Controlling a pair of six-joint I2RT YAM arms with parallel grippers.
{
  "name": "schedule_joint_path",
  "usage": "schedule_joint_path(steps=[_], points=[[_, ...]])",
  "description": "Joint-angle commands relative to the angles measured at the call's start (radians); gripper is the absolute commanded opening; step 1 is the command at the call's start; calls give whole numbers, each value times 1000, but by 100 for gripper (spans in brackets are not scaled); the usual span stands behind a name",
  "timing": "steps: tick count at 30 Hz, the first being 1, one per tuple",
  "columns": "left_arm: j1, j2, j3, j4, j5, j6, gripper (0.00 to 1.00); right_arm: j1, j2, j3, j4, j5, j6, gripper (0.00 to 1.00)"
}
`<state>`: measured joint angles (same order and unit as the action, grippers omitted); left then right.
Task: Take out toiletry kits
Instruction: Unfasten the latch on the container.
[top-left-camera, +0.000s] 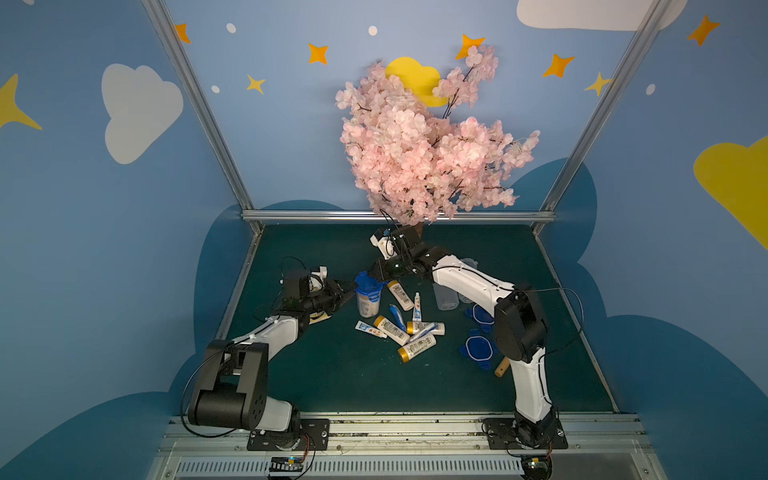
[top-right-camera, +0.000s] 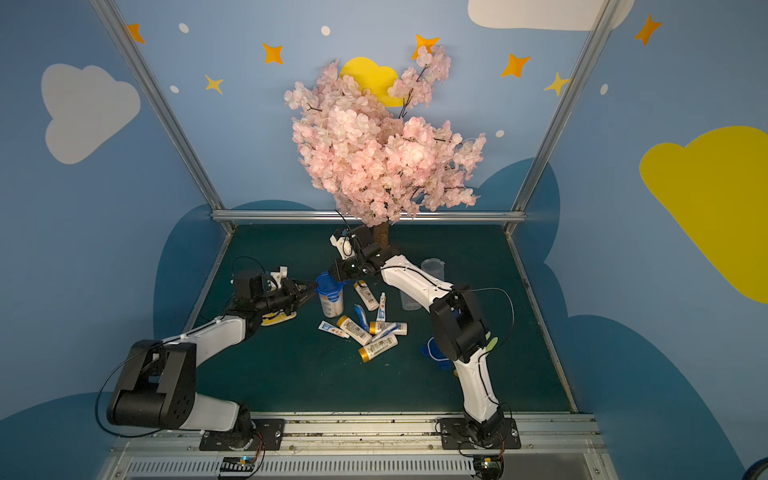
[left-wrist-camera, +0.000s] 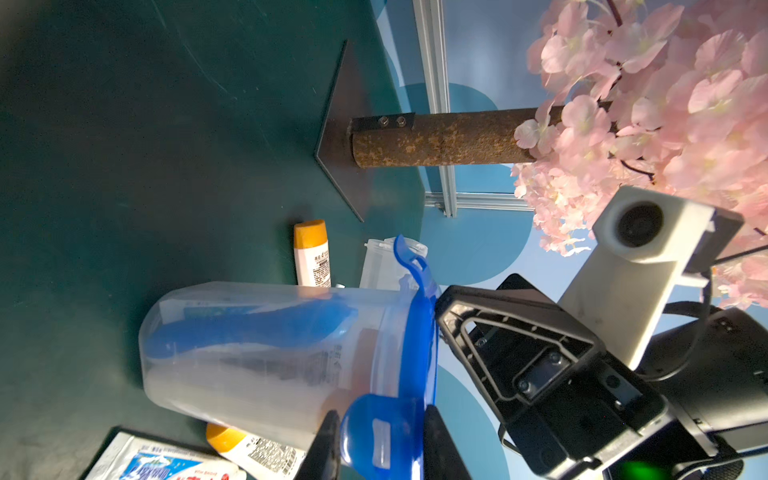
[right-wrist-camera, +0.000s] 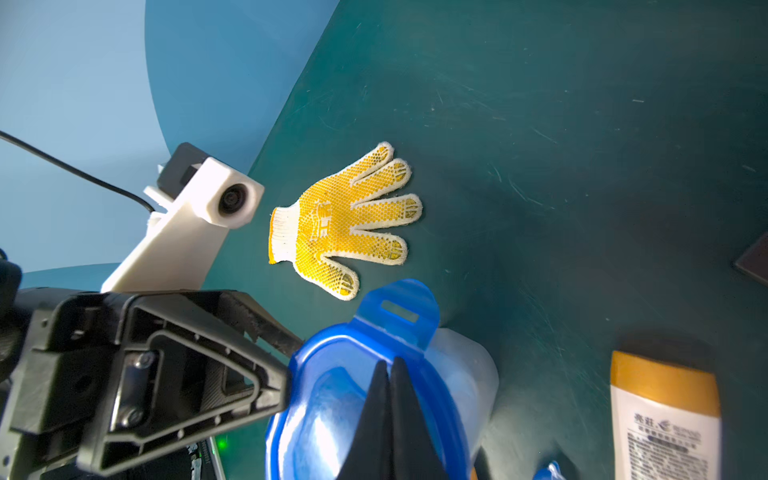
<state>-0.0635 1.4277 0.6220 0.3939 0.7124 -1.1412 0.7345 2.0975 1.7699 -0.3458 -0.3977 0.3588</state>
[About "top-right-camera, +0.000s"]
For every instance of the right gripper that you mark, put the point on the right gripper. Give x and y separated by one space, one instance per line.
349 267

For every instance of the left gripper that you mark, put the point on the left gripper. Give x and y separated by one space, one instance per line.
293 294

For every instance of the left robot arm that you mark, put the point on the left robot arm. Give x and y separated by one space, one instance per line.
157 386

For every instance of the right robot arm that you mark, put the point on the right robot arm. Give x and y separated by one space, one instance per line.
459 329

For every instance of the yellow work glove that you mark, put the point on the yellow work glove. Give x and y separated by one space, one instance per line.
276 318

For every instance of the orange-cap white bottle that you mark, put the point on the orange-cap white bottle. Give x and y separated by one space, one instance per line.
383 328
355 331
366 295
374 349

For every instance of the blue toothbrush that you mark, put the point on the blue toothbrush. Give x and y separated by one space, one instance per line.
361 315
388 331

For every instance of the white blue toothpaste tube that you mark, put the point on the white blue toothpaste tube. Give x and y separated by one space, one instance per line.
381 312

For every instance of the pink cherry blossom tree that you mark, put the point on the pink cherry blossom tree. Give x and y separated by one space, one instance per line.
381 166

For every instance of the left circuit board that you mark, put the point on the left circuit board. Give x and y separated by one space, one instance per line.
240 467

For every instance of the circuit board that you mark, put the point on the circuit board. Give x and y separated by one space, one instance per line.
240 467
487 468

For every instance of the right circuit board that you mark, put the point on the right circuit board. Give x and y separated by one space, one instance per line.
487 468

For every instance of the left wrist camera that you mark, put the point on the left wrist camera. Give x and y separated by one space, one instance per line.
279 276

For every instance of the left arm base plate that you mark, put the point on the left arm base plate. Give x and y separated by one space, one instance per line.
252 435

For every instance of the green wooden-handled scraper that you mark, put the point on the green wooden-handled scraper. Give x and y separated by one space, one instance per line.
491 342

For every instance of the right aluminium frame post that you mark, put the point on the right aluminium frame post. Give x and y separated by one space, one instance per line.
583 68

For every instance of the aluminium frame post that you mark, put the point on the aluminium frame post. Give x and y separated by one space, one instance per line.
583 68
113 21

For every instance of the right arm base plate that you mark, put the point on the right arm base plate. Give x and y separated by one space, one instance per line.
463 434

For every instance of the left aluminium frame post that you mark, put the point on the left aluminium frame post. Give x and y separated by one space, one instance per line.
113 21

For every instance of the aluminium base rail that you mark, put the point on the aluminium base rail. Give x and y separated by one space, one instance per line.
375 446

